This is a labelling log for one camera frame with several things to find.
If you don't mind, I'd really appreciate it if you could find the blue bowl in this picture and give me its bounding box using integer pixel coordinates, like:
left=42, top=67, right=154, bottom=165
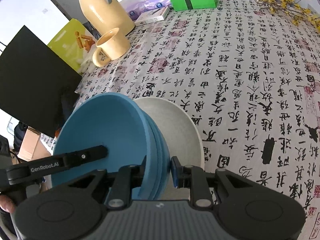
left=138, top=111, right=161, bottom=200
left=51, top=93, right=153, bottom=186
left=154, top=125, right=170, bottom=200

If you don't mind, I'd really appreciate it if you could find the cream plate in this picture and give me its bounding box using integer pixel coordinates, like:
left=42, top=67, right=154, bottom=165
left=132, top=97, right=205, bottom=188

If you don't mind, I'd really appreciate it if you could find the person left hand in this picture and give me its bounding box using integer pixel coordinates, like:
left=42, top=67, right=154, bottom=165
left=0, top=195, right=16, bottom=213

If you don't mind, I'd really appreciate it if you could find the black paper bag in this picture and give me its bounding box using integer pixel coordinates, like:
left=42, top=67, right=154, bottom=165
left=1, top=26, right=81, bottom=137

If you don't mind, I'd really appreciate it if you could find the yellow green snack box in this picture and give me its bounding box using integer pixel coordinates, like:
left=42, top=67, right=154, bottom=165
left=48, top=18, right=97, bottom=74

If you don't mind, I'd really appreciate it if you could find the calligraphy print tablecloth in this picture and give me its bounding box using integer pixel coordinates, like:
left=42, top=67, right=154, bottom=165
left=78, top=0, right=319, bottom=239

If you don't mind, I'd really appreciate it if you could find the yellow mug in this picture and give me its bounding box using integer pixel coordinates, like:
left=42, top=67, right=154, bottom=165
left=92, top=28, right=131, bottom=67

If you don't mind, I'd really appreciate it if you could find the yellow thermos jug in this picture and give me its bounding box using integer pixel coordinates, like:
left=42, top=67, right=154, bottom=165
left=78, top=0, right=135, bottom=35

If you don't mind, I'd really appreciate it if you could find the purple tissue pack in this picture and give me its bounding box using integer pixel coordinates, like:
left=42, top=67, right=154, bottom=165
left=120, top=0, right=172, bottom=21

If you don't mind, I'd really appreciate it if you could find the white book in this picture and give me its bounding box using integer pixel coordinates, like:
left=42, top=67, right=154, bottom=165
left=135, top=7, right=170, bottom=26

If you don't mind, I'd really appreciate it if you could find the yellow flower branch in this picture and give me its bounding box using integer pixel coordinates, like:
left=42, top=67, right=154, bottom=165
left=259, top=0, right=319, bottom=30

